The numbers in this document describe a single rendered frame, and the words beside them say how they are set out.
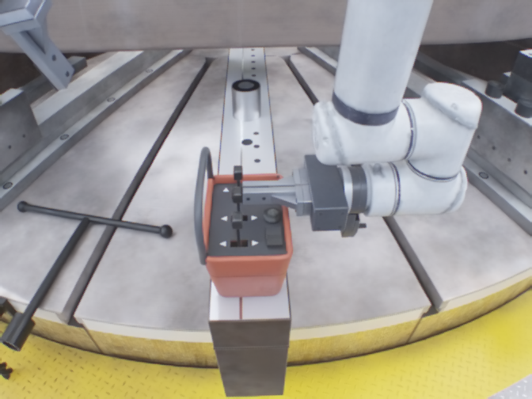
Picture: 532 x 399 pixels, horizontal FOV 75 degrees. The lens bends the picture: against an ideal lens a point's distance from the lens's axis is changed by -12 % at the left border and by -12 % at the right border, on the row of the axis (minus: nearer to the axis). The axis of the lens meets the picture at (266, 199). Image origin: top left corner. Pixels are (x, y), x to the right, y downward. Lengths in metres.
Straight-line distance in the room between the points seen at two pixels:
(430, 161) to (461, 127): 0.07
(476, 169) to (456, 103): 1.14
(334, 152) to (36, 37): 0.36
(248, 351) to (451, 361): 0.91
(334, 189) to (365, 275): 0.65
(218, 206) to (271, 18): 0.61
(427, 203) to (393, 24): 0.32
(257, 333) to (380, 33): 0.51
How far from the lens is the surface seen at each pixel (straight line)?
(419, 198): 0.63
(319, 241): 1.27
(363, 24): 0.42
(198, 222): 0.54
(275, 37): 1.13
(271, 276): 0.62
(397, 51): 0.43
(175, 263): 1.24
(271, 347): 0.75
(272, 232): 0.62
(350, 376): 1.38
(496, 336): 1.65
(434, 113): 0.56
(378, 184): 0.60
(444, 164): 0.59
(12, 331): 1.23
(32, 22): 0.36
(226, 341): 0.73
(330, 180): 0.61
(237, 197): 0.61
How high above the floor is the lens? 1.26
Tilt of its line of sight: 43 degrees down
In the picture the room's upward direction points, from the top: straight up
